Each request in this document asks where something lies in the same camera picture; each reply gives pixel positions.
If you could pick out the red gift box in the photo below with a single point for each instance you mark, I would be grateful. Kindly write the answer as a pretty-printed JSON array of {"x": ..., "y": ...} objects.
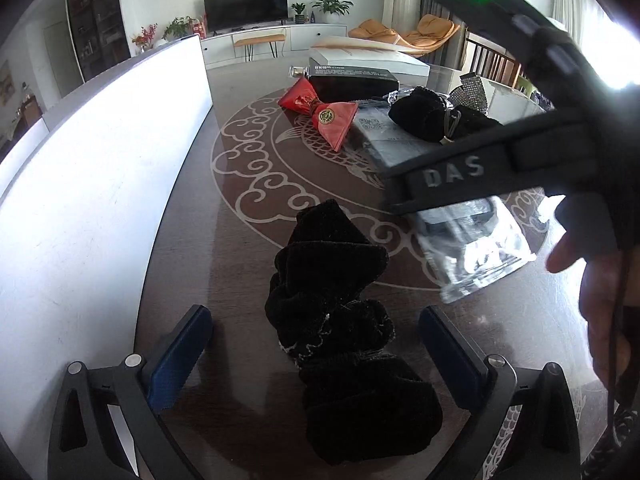
[{"x": 200, "y": 26}]

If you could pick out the white sheer curtain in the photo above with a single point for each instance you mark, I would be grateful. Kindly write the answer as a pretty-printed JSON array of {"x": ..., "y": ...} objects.
[{"x": 572, "y": 5}]

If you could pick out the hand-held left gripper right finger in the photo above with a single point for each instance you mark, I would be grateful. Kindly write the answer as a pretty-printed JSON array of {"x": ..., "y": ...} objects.
[{"x": 450, "y": 360}]

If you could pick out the black velvet cloth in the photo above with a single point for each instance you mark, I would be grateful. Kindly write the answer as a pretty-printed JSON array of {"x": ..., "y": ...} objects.
[{"x": 350, "y": 385}]

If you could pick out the black cardboard box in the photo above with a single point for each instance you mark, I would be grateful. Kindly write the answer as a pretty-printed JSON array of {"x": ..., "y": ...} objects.
[{"x": 350, "y": 79}]

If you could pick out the grey plastic packet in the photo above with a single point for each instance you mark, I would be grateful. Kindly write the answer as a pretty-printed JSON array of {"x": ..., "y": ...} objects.
[{"x": 385, "y": 145}]

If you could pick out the large white board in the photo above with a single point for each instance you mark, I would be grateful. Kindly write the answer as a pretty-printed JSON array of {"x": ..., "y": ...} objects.
[{"x": 100, "y": 185}]

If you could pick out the wooden chair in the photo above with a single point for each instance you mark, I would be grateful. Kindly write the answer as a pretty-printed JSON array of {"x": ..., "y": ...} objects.
[{"x": 487, "y": 60}]

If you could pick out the white cardboard box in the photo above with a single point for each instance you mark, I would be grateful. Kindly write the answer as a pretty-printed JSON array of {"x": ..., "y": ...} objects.
[{"x": 370, "y": 55}]

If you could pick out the person's right hand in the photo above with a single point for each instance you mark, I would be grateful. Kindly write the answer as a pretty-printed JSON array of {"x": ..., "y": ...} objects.
[{"x": 600, "y": 300}]

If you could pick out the bushy potted plant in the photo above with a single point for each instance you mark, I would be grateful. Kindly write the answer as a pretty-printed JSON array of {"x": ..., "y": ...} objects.
[{"x": 177, "y": 27}]

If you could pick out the clear plastic bag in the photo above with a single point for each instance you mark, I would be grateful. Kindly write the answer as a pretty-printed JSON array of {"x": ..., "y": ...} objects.
[{"x": 475, "y": 260}]

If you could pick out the vase with red flowers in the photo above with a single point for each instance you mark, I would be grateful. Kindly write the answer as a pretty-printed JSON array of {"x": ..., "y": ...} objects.
[{"x": 145, "y": 37}]

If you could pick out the small potted plant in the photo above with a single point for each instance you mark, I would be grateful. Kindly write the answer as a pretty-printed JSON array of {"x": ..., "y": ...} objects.
[{"x": 298, "y": 10}]

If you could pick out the wooden stool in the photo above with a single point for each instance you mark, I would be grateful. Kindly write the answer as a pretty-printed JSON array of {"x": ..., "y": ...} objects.
[{"x": 260, "y": 38}]

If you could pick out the white television cabinet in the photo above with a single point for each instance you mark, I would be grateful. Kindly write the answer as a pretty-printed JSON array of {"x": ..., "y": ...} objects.
[{"x": 310, "y": 35}]

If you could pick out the red bow-shaped pouch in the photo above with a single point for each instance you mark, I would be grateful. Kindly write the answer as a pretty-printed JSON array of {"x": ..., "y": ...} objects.
[{"x": 335, "y": 122}]

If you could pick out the small clear packet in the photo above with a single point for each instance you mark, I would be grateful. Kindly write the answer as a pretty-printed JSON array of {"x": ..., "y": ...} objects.
[{"x": 298, "y": 71}]

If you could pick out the framed wall picture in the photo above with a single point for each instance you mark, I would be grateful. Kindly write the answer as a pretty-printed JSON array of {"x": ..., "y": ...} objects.
[{"x": 5, "y": 80}]

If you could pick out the large-leaf potted plant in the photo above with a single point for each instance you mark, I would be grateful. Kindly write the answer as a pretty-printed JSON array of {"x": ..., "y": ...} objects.
[{"x": 332, "y": 7}]

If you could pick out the silver rhinestone mesh piece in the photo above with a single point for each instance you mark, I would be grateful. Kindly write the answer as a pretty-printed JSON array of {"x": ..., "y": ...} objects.
[{"x": 472, "y": 92}]

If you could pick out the black television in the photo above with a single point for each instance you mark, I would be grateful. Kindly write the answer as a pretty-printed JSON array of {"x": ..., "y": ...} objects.
[{"x": 245, "y": 7}]

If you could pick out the orange lounge chair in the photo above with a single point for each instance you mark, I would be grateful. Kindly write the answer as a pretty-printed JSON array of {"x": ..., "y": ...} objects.
[{"x": 430, "y": 30}]

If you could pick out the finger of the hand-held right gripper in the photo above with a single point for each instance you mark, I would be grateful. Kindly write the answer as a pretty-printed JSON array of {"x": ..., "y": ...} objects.
[{"x": 440, "y": 204}]

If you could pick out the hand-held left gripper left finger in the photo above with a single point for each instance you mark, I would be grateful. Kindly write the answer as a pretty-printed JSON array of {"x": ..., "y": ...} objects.
[{"x": 175, "y": 360}]

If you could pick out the dark bookshelf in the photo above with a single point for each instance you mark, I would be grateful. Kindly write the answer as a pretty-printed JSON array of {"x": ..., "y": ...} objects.
[{"x": 97, "y": 20}]

